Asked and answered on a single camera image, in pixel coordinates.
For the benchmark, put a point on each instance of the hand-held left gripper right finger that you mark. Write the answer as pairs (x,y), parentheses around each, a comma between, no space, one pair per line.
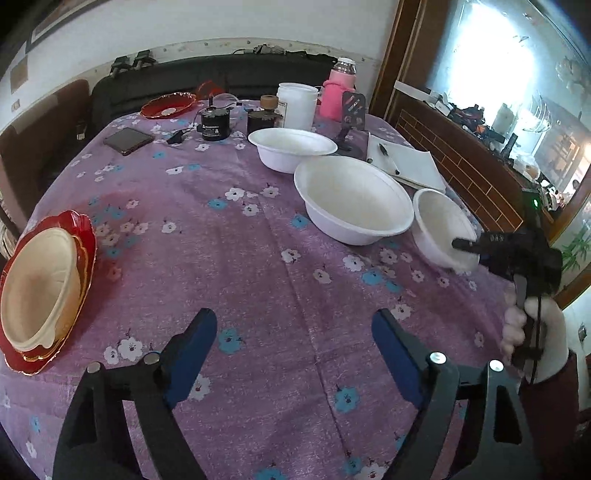
(397,355)

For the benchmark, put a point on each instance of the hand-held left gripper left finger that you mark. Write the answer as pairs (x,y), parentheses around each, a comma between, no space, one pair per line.
(194,350)

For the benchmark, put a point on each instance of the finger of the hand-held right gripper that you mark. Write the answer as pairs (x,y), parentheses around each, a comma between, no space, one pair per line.
(466,245)

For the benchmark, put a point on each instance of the small white paper bowl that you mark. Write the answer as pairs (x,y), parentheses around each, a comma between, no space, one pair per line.
(438,217)

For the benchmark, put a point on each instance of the large white paper bowl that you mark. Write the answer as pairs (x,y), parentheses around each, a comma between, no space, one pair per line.
(351,194)

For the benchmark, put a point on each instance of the gold-rimmed red plate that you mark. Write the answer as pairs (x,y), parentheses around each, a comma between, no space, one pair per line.
(77,295)

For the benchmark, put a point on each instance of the cream paper bowl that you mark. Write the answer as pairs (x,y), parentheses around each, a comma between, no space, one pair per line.
(37,295)

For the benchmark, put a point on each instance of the large red scalloped plate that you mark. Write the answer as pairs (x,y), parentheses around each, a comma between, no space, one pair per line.
(14,360)

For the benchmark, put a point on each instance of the medium white paper bowl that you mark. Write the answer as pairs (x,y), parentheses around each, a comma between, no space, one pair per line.
(291,143)

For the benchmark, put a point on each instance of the person's right forearm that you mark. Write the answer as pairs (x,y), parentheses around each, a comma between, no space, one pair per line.
(554,415)

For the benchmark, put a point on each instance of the person's right hand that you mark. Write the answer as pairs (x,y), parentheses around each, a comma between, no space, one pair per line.
(554,332)

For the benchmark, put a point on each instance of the green plant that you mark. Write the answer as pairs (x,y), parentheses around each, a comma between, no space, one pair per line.
(575,254)

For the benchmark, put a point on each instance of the wooden cabinet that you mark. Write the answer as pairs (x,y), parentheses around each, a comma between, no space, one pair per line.
(461,157)

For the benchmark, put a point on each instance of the white notebook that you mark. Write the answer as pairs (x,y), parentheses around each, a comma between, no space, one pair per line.
(415,164)

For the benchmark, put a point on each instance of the purple floral tablecloth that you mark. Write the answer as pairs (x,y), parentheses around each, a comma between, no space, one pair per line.
(231,258)

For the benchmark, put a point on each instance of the black pen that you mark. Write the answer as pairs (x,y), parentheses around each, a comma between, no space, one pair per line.
(387,157)

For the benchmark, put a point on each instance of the black phone stand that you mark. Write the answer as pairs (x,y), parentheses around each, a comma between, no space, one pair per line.
(353,106)

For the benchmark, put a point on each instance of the pink insulated bottle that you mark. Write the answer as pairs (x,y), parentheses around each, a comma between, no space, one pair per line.
(332,99)

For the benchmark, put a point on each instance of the black power adapter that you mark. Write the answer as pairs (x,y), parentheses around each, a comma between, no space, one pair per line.
(175,137)

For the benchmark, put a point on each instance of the white plastic container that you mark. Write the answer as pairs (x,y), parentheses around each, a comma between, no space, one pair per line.
(298,108)

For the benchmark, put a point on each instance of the black smartphone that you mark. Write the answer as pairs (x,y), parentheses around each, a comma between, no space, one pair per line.
(129,141)

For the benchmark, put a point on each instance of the black cylindrical device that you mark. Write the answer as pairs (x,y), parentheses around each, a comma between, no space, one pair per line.
(214,127)

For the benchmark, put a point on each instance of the dark jar wooden lid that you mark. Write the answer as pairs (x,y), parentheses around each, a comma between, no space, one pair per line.
(262,122)

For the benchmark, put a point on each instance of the small red dish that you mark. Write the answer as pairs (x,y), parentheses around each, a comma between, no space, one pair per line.
(159,107)

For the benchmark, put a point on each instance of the red plastic object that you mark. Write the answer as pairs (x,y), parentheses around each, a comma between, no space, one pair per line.
(207,88)

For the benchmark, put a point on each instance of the brown armchair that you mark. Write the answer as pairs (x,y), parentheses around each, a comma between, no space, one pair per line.
(46,124)

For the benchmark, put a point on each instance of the black leather sofa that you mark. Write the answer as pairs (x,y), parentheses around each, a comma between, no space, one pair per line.
(184,76)

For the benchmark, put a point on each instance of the black device on sofa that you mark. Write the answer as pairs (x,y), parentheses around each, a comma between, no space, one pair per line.
(122,64)
(143,59)

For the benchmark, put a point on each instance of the framed painting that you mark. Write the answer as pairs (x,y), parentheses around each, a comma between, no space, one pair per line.
(41,27)

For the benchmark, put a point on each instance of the small wall plaque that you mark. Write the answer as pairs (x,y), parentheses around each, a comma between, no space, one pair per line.
(19,74)

